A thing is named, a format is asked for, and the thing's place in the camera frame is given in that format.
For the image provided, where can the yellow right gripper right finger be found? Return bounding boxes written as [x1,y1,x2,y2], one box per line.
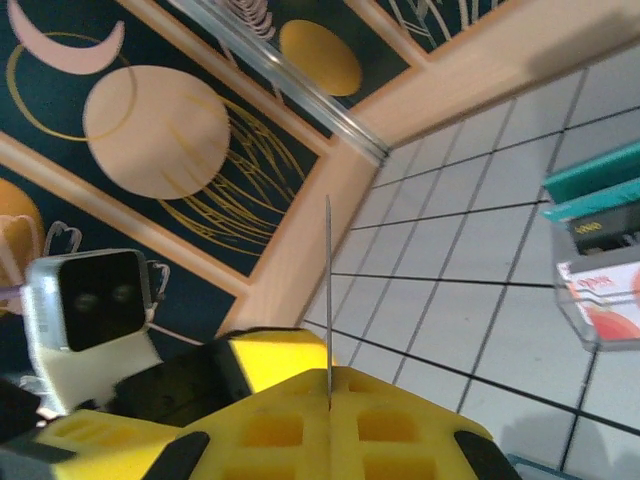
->
[330,366,524,480]

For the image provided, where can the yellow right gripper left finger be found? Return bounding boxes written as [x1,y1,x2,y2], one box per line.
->
[149,367,333,480]

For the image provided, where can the thin plastic credit card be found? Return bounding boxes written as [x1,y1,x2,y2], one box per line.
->
[323,194,335,409]

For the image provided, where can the white card with red circles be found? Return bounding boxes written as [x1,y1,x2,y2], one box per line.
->
[557,259,640,341]

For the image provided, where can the clear acrylic card stand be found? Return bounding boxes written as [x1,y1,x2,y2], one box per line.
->
[549,199,640,354]

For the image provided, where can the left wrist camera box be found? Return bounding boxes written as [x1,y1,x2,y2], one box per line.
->
[22,248,165,417]

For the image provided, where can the aluminium frame post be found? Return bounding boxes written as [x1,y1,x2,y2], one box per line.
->
[169,0,392,165]

